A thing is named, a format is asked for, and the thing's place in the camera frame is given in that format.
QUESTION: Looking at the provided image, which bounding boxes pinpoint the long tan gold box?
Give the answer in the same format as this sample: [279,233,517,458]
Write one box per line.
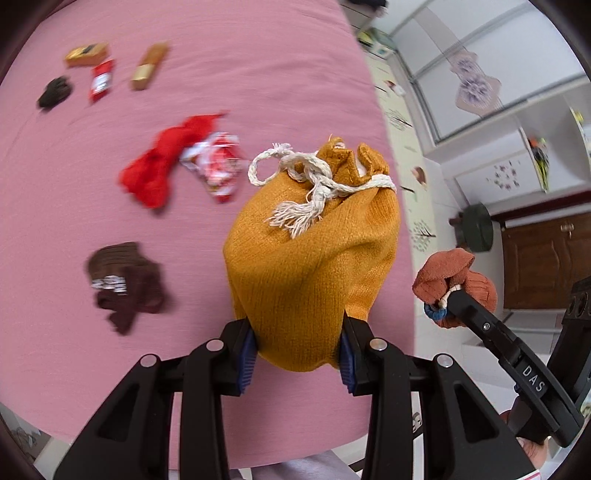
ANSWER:
[130,42,169,91]

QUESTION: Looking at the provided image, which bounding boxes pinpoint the red snack packet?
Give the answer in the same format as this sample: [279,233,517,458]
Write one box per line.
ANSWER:
[89,59,116,104]

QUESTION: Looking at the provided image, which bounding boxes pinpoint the mustard knit drawstring bag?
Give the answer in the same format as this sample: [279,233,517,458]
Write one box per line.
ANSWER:
[223,134,400,374]

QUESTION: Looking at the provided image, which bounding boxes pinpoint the rust orange sock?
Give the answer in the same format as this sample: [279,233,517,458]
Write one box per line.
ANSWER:
[412,248,498,329]

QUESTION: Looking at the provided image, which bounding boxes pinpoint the brown sock with label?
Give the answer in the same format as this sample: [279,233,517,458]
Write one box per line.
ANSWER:
[85,242,167,335]

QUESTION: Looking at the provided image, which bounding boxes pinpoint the person's right hand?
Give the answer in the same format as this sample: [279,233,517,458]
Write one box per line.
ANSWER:
[516,436,552,469]

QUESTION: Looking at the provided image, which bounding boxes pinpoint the white cabinet with flower stickers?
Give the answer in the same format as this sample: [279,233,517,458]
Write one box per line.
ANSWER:
[455,127,550,217]

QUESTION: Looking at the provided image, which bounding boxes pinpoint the dark brown knit sock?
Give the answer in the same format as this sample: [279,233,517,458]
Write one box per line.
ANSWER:
[37,76,73,112]

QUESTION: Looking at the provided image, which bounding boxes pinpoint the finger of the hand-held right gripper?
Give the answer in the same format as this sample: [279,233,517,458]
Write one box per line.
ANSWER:
[445,288,529,370]

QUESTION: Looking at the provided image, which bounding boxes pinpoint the pink wall ornament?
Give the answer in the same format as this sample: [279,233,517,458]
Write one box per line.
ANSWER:
[450,51,502,112]

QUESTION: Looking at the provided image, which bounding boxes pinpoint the wooden cabinet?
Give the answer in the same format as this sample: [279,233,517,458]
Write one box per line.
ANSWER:
[501,210,591,310]

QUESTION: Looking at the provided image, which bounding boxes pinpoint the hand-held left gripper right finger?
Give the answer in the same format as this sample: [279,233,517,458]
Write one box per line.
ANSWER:
[341,311,539,480]

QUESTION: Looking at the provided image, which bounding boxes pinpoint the dark green round stool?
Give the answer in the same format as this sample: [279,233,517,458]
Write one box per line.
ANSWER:
[450,203,494,254]

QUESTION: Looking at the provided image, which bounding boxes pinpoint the gold box with black label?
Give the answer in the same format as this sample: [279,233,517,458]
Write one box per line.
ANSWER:
[64,42,110,68]

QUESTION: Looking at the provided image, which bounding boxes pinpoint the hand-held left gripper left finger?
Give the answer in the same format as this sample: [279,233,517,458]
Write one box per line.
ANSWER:
[53,318,257,480]

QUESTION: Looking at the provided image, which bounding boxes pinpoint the red and white wrapper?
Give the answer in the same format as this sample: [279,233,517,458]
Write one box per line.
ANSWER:
[179,132,245,203]

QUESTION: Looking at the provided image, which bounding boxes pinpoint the red cloth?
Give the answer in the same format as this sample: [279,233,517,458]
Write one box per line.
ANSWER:
[119,112,229,208]

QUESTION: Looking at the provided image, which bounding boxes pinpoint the pink bed sheet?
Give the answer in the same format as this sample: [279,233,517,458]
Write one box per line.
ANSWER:
[0,0,416,462]

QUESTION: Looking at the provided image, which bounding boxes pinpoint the patterned floor mat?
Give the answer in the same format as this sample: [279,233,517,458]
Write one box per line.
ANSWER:
[360,28,437,278]

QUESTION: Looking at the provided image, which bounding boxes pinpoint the person's lavender pants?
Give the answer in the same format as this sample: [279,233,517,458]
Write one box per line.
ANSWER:
[231,450,368,480]

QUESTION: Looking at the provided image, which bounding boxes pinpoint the white sliding door wardrobe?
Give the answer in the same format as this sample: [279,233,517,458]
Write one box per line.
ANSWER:
[392,0,591,148]

